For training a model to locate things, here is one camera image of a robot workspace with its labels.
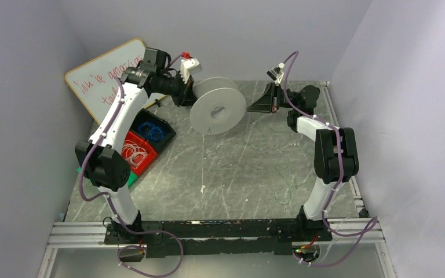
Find white perforated filament spool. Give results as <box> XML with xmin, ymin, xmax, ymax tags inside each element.
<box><xmin>189</xmin><ymin>76</ymin><xmax>246</xmax><ymax>135</ymax></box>

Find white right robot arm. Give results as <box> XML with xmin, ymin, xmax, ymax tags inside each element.
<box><xmin>247</xmin><ymin>83</ymin><xmax>359</xmax><ymax>221</ymax></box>

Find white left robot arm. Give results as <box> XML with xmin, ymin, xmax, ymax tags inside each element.
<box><xmin>75</xmin><ymin>48</ymin><xmax>202</xmax><ymax>235</ymax></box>

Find black storage bin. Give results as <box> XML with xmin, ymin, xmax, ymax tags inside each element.
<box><xmin>130</xmin><ymin>108</ymin><xmax>176</xmax><ymax>153</ymax></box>

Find red storage bin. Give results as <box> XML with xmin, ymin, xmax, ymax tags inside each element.
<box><xmin>121</xmin><ymin>131</ymin><xmax>158</xmax><ymax>177</ymax></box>

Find whiteboard with red writing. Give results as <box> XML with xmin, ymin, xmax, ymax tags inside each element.
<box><xmin>64</xmin><ymin>38</ymin><xmax>145</xmax><ymax>123</ymax></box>

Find green storage bin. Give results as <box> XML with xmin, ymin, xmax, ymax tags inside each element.
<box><xmin>76</xmin><ymin>167</ymin><xmax>138</xmax><ymax>188</ymax></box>

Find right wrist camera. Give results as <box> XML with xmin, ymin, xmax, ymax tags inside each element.
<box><xmin>267</xmin><ymin>63</ymin><xmax>285</xmax><ymax>86</ymax></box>

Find blue cable coil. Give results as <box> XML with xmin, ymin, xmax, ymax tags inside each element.
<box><xmin>137</xmin><ymin>121</ymin><xmax>166</xmax><ymax>142</ymax></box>

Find white cable coil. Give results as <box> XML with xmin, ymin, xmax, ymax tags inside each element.
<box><xmin>122</xmin><ymin>140</ymin><xmax>149</xmax><ymax>166</ymax></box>

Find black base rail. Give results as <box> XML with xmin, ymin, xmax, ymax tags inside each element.
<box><xmin>104</xmin><ymin>213</ymin><xmax>333</xmax><ymax>258</ymax></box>

